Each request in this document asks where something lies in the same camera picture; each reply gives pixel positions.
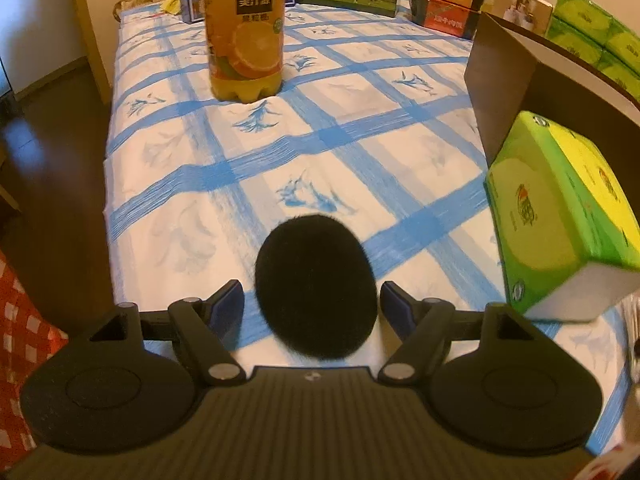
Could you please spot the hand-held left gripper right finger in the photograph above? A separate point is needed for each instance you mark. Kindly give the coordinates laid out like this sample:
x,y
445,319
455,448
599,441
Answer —
x,y
397,305

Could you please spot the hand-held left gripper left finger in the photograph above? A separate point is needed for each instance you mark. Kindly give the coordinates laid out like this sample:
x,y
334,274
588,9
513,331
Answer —
x,y
227,304

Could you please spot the black round sponge pad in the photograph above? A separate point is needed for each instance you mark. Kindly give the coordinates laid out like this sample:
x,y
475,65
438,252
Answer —
x,y
315,285

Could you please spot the blue checked bed sheet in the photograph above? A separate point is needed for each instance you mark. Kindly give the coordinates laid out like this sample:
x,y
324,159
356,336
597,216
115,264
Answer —
x,y
200,210

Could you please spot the green tissue pack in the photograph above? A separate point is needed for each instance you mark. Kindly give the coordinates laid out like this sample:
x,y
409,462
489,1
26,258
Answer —
x,y
550,220

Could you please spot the red checkered cloth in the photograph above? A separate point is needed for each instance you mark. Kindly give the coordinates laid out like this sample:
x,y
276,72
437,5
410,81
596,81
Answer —
x,y
22,350

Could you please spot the cotton swab pack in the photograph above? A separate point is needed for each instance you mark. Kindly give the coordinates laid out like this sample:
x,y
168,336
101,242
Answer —
x,y
633,330

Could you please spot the dark brown cardboard box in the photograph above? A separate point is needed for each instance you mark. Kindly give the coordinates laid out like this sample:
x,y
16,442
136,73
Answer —
x,y
500,75

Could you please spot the orange juice bottle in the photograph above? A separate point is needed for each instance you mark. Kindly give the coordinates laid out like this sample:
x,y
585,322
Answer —
x,y
245,40

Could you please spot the small yellow item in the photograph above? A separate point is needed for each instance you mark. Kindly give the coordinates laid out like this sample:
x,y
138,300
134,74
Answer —
x,y
171,5

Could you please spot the box with photo print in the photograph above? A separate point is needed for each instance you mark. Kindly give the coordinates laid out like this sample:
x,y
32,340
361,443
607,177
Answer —
x,y
522,7

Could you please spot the stack of green tissue packs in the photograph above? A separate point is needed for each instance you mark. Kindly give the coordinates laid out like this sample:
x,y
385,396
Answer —
x,y
595,35

